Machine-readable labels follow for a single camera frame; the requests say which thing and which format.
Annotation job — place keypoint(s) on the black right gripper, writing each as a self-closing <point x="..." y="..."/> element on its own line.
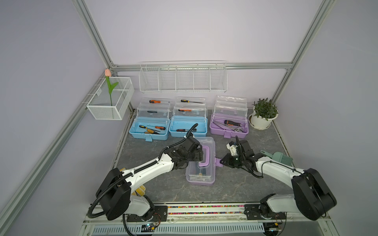
<point x="226" y="162"/>

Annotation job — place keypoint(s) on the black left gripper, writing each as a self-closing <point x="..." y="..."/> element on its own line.
<point x="198" y="155"/>

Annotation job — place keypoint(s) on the purple toolbox with ratchet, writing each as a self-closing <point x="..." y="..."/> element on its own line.
<point x="204" y="172"/>

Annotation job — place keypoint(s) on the purple toolbox with wrench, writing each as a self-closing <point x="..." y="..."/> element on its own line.
<point x="229" y="108"/>

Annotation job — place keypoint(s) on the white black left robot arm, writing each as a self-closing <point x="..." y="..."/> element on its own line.
<point x="117" y="194"/>

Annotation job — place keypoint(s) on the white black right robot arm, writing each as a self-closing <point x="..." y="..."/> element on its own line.
<point x="311" y="195"/>

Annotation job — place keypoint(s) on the silver adjustable wrench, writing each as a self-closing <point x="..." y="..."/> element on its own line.
<point x="229" y="127"/>

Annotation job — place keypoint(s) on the middle light blue toolbox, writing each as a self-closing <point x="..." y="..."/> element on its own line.
<point x="185" y="120"/>

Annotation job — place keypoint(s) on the light blue toolbox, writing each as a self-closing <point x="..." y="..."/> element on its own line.
<point x="185" y="120"/>
<point x="155" y="119"/>

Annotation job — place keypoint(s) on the left light blue toolbox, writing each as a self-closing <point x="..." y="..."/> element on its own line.
<point x="155" y="119"/>

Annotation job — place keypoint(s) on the yellow black screwdriver in lid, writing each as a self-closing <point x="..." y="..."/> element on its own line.
<point x="188" y="101"/>

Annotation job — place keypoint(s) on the green dustpan brush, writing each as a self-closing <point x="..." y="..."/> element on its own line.
<point x="279" y="157"/>

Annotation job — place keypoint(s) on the white potted green plant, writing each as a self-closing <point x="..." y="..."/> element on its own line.
<point x="264" y="112"/>

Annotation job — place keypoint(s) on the orange screwdriver in lid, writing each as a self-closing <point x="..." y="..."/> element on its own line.
<point x="159" y="101"/>

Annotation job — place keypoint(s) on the yellow work glove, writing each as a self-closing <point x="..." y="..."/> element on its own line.
<point x="138" y="188"/>

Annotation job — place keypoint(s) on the pink artificial tulip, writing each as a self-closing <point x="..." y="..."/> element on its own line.
<point x="111" y="86"/>

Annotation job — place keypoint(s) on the black orange handled screwdriver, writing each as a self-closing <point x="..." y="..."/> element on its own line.
<point x="232" y="123"/>

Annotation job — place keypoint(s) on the yellow handled screwdriver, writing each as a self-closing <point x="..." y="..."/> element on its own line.
<point x="149" y="130"/>

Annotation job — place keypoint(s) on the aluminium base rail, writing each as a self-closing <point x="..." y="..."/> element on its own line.
<point x="209" y="219"/>

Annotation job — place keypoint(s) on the white wire wall shelf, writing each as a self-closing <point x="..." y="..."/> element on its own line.
<point x="183" y="76"/>

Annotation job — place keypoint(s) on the white mesh wall basket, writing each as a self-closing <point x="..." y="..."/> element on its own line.
<point x="99" y="104"/>

